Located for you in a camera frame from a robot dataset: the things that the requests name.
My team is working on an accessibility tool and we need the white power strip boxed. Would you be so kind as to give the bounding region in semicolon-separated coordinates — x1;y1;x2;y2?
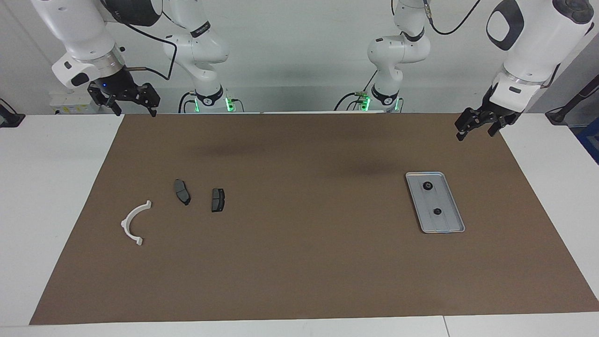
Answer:
49;91;101;114

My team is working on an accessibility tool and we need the silver metal tray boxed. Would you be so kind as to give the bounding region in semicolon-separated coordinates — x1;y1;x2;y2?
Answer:
405;172;466;234

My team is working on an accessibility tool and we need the black desk clamp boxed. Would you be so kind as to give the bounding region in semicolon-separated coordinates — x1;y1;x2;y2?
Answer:
0;98;25;128

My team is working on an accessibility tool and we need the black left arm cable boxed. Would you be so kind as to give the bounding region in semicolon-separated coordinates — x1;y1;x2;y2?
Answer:
424;0;482;36

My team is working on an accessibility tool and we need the blue box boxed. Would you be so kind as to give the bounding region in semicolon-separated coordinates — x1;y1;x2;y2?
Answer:
577;117;599;164

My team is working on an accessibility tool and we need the black base cable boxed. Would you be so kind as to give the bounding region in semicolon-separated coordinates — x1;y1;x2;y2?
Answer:
334;70;380;111
178;91;197;113

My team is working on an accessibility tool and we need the brown table mat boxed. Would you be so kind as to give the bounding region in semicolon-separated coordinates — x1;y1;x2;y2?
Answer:
29;112;599;325

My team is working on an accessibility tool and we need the curved dark brake pad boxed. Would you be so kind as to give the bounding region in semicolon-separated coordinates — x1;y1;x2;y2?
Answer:
174;179;191;206

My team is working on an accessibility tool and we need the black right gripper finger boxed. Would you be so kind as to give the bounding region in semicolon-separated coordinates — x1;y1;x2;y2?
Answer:
136;83;161;117
91;94;122;116

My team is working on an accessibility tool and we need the white half-ring clamp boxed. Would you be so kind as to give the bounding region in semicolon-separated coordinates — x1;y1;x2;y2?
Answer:
121;200;152;246

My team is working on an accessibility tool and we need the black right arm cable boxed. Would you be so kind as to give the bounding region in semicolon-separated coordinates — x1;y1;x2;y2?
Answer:
123;21;178;81

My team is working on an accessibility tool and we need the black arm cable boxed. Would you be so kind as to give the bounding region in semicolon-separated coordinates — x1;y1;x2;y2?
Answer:
123;21;178;81
424;0;482;36

